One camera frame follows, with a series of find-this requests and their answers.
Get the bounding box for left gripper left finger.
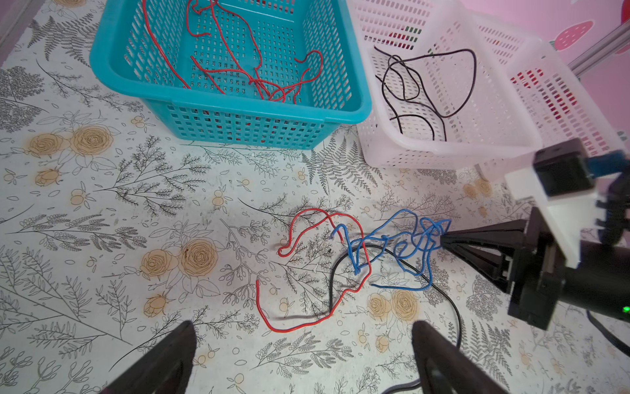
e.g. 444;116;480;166
101;320;197;394

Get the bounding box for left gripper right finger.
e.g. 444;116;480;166
412;321;506;393

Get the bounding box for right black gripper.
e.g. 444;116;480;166
441;208;566;330

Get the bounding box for blue cables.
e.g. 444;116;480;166
329;208;453;292

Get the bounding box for black cables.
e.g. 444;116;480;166
326;46;478;394

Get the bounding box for red cables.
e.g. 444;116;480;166
141;0;372;334

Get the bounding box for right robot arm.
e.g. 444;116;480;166
440;208;629;354

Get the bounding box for right white plastic basket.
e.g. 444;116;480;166
472;12;625;157

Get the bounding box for white plastic basket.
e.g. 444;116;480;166
472;12;625;157
349;1;541;169

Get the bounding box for floral table cloth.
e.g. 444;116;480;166
1;1;629;393

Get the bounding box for middle white plastic basket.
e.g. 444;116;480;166
349;1;541;169

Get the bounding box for teal plastic basket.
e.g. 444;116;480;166
90;1;372;149

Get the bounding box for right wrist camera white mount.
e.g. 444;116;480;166
505;138;629;269

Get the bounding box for right corner aluminium post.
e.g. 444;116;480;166
569;21;629;79

